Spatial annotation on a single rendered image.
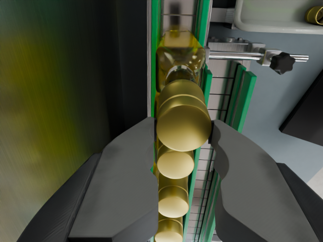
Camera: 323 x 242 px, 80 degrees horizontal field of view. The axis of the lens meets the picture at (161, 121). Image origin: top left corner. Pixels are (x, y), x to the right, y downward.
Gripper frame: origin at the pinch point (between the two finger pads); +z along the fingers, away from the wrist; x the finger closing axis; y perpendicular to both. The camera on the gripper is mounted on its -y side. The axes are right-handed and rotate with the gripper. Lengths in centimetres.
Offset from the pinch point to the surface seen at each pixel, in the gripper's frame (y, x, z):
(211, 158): 28.3, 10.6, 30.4
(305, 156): 36, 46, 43
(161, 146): 4.8, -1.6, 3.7
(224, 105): 12.4, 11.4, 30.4
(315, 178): 118, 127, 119
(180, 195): 10.0, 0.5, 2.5
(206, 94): 6.7, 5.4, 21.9
